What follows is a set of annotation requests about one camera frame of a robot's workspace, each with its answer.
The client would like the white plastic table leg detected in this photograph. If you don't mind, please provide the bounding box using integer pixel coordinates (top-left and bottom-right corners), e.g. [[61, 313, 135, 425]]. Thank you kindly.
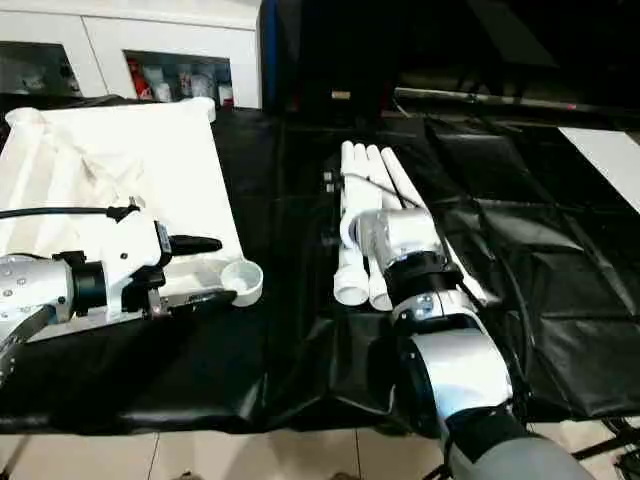
[[366, 143, 401, 211], [353, 143, 395, 312], [333, 141, 371, 307], [379, 146, 503, 307]]

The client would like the white plastic table top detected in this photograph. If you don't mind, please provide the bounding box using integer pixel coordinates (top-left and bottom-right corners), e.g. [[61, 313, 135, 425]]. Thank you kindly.
[[0, 97, 265, 346]]

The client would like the black work mat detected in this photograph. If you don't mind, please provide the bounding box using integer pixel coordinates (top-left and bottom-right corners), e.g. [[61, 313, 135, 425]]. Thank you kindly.
[[0, 92, 640, 436]]

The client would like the black case with gold label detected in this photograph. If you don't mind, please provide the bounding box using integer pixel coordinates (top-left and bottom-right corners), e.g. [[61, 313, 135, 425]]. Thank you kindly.
[[262, 0, 401, 119]]

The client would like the dark metal rod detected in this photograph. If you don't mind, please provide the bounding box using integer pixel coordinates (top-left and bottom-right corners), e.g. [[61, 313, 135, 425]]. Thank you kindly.
[[394, 87, 640, 119]]

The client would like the white glass-door cabinet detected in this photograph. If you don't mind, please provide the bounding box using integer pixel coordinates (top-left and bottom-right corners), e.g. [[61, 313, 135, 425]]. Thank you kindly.
[[0, 0, 264, 109]]

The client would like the white flat board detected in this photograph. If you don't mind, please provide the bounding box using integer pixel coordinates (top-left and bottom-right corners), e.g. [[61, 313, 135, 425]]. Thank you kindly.
[[557, 125, 640, 211]]

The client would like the black left wrist camera cable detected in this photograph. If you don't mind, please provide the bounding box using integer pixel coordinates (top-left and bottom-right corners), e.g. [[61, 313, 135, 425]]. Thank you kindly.
[[0, 195, 145, 222]]

